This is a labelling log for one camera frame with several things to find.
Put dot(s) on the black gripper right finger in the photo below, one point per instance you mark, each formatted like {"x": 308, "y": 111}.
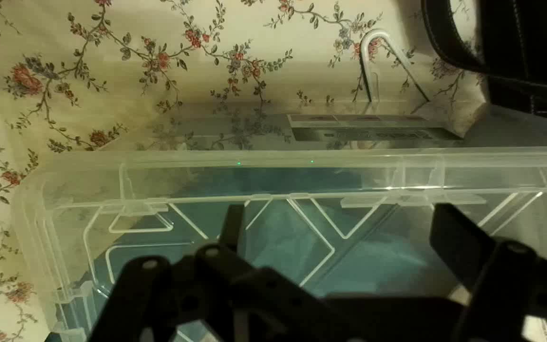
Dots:
{"x": 460, "y": 244}

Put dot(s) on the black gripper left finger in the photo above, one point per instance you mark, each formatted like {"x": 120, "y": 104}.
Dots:
{"x": 232, "y": 227}

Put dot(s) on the black shopping bag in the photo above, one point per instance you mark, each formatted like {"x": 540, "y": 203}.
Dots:
{"x": 511, "y": 39}

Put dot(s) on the clear plastic storage tote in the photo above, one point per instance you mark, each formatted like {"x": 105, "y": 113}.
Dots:
{"x": 513, "y": 184}

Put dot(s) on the teal cloth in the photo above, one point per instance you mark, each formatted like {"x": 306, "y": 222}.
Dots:
{"x": 329, "y": 231}

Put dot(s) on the floral bed sheet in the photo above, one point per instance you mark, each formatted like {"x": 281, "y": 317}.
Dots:
{"x": 80, "y": 75}

